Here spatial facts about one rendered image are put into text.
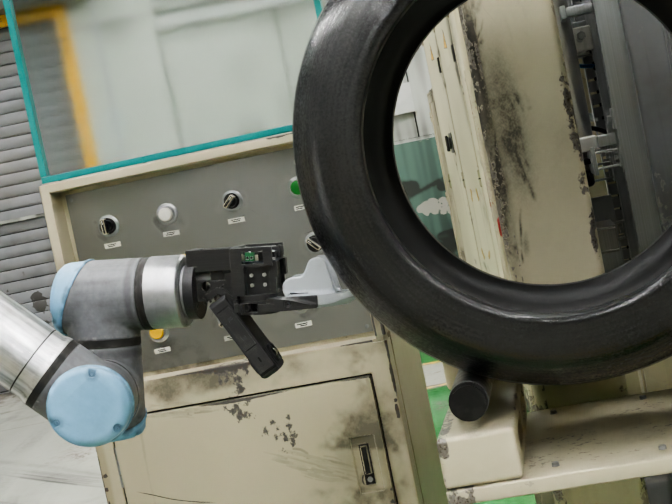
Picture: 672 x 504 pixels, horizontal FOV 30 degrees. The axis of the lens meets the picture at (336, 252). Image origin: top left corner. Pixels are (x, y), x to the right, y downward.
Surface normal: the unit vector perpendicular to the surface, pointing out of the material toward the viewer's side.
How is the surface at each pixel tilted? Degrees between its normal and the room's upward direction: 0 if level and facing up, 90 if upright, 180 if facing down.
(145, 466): 90
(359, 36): 84
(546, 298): 80
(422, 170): 90
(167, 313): 118
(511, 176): 90
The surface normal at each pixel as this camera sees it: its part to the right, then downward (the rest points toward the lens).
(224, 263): -0.16, 0.08
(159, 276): -0.17, -0.47
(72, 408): 0.14, 0.04
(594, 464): -0.20, -0.98
